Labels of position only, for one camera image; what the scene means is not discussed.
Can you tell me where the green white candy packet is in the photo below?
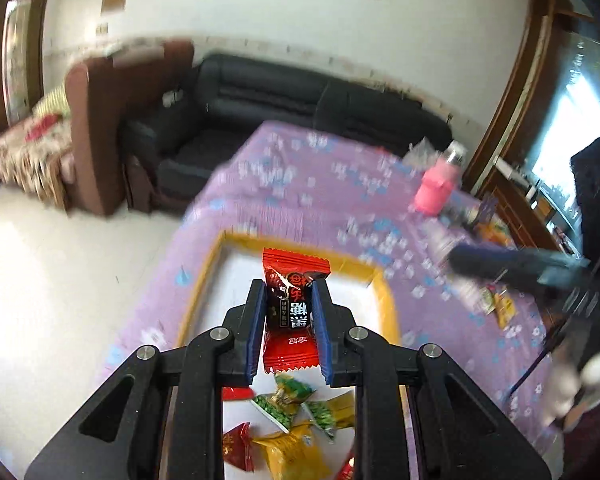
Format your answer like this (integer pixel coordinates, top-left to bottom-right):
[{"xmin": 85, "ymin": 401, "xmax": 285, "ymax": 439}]
[{"xmin": 302, "ymin": 400, "xmax": 337, "ymax": 443}]

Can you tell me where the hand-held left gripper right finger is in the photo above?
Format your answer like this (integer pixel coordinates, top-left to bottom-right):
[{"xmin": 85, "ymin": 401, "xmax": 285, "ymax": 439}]
[{"xmin": 310, "ymin": 279, "xmax": 553, "ymax": 480}]

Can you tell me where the white tray with yellow rim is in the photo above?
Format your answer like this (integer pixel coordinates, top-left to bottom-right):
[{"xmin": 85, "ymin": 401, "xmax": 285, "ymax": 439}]
[{"xmin": 177, "ymin": 230, "xmax": 401, "ymax": 480}]

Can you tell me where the wooden cabinet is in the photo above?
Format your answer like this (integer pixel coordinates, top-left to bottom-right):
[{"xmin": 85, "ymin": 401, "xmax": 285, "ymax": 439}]
[{"xmin": 472, "ymin": 157, "xmax": 581, "ymax": 256}]

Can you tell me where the person's right hand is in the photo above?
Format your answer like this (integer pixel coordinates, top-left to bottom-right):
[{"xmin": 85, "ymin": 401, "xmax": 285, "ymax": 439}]
[{"xmin": 550, "ymin": 347, "xmax": 600, "ymax": 418}]

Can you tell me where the orange cracker packet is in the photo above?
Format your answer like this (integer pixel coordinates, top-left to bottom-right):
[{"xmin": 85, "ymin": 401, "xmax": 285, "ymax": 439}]
[{"xmin": 475, "ymin": 222, "xmax": 513, "ymax": 246}]

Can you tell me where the black leather sofa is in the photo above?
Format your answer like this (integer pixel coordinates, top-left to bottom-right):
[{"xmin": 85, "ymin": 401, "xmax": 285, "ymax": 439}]
[{"xmin": 122, "ymin": 52, "xmax": 453, "ymax": 211}]

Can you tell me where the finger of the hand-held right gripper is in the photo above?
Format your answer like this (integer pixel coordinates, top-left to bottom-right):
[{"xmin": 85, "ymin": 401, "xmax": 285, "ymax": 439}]
[{"xmin": 447, "ymin": 242, "xmax": 588, "ymax": 291}]

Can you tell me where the purple floral tablecloth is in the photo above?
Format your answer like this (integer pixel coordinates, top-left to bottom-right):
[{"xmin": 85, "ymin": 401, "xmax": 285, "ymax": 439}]
[{"xmin": 92, "ymin": 120, "xmax": 581, "ymax": 480}]

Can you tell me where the grey phone stand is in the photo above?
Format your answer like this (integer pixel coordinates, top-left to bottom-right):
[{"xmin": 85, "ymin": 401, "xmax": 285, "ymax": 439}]
[{"xmin": 472, "ymin": 197, "xmax": 498, "ymax": 228}]

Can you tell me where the yellow green snack packet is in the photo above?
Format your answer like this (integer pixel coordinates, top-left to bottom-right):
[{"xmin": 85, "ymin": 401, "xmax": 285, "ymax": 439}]
[{"xmin": 480, "ymin": 285, "xmax": 516, "ymax": 328}]

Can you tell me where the floral cushioned wooden chair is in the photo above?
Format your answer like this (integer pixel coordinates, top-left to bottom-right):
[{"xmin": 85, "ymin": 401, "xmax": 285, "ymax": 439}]
[{"xmin": 0, "ymin": 85, "xmax": 76, "ymax": 211}]

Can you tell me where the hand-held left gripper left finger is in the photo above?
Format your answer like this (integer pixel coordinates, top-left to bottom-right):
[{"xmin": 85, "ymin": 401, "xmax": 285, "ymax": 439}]
[{"xmin": 22, "ymin": 279, "xmax": 268, "ymax": 480}]

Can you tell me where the brown armchair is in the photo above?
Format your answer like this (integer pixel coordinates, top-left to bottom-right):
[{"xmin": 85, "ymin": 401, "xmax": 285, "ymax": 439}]
[{"xmin": 65, "ymin": 40, "xmax": 196, "ymax": 218}]

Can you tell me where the wooden door frame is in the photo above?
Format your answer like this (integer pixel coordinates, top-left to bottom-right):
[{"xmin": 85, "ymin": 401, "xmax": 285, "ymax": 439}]
[{"xmin": 462, "ymin": 0, "xmax": 576, "ymax": 181}]

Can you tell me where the clear plastic bag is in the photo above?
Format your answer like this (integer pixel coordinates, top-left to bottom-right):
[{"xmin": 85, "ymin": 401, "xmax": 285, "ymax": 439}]
[{"xmin": 405, "ymin": 137, "xmax": 443, "ymax": 166}]

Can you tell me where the pink bottle with knitted sleeve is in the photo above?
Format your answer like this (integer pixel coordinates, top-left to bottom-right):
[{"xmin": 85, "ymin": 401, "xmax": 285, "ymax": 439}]
[{"xmin": 414, "ymin": 141, "xmax": 467, "ymax": 217}]

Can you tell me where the large gold snack packet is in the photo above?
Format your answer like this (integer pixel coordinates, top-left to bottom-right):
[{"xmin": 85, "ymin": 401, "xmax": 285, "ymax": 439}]
[{"xmin": 252, "ymin": 422, "xmax": 331, "ymax": 480}]

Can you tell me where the small gold snack packet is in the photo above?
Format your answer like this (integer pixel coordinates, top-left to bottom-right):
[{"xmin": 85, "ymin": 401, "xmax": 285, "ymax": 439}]
[{"xmin": 310, "ymin": 390, "xmax": 357, "ymax": 428}]

